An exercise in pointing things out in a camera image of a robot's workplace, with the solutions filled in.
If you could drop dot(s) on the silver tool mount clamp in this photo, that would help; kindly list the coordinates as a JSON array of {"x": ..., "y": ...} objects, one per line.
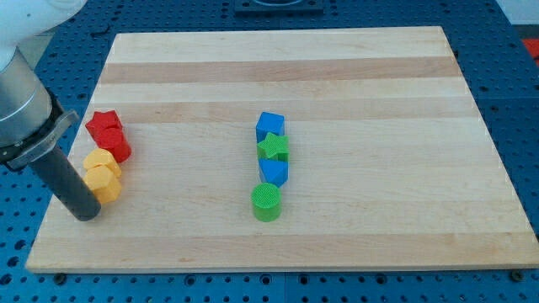
[{"x": 21, "y": 154}]

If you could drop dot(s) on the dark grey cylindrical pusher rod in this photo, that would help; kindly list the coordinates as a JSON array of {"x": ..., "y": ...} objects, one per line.
[{"x": 54, "y": 169}]

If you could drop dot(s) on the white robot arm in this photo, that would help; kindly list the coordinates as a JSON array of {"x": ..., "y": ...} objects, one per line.
[{"x": 32, "y": 120}]

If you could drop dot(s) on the yellow hexagon block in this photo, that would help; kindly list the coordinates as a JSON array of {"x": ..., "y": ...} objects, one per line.
[{"x": 103, "y": 183}]

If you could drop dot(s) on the yellow pentagon block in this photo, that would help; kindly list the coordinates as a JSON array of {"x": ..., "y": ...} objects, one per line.
[{"x": 101, "y": 157}]

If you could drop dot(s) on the red cylinder block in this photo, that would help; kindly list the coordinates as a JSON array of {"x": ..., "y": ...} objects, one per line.
[{"x": 114, "y": 141}]

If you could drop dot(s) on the red star block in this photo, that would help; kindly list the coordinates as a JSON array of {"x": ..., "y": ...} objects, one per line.
[{"x": 102, "y": 121}]

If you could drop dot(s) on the green cylinder block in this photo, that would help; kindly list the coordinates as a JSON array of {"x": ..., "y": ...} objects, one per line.
[{"x": 266, "y": 202}]

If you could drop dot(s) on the blue triangle block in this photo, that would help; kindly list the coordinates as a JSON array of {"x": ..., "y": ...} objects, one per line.
[{"x": 272, "y": 171}]

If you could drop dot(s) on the blue cube block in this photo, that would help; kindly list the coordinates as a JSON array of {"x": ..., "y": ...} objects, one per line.
[{"x": 269, "y": 123}]

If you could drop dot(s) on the green star block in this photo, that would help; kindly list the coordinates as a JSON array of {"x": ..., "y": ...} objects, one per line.
[{"x": 274, "y": 147}]

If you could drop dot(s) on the wooden board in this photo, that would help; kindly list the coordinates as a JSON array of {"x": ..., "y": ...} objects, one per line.
[{"x": 294, "y": 150}]

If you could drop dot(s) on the red object at edge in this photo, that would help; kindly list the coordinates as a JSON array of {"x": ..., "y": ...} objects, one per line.
[{"x": 532, "y": 46}]

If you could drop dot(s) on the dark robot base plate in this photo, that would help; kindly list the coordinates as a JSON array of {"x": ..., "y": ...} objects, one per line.
[{"x": 278, "y": 6}]

